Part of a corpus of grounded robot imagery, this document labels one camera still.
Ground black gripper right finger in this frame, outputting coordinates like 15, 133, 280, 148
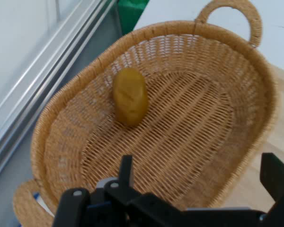
259, 152, 284, 227

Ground aluminium wall rail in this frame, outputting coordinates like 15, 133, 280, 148
0, 0, 119, 187

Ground oval wicker basket with handles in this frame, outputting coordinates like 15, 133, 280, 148
13, 0, 279, 227

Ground green foam puzzle block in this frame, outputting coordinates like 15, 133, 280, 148
117, 0, 149, 36

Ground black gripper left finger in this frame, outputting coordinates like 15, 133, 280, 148
52, 155, 180, 227

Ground yellow orange fruit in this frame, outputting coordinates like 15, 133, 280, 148
112, 68, 149, 127

